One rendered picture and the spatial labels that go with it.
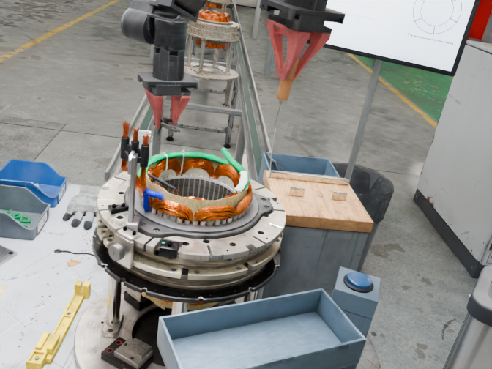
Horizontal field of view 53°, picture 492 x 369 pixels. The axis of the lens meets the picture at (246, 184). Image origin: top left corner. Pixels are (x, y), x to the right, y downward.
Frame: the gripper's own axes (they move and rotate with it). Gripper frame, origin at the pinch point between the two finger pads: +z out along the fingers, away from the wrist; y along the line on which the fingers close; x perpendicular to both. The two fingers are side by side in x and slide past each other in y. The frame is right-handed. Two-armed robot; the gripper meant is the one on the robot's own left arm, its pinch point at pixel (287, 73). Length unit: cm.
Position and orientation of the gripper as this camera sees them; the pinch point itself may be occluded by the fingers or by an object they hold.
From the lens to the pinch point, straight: 70.3
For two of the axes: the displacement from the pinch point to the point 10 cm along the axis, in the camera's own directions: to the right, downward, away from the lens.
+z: -2.0, 8.7, 4.6
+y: -7.7, 1.5, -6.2
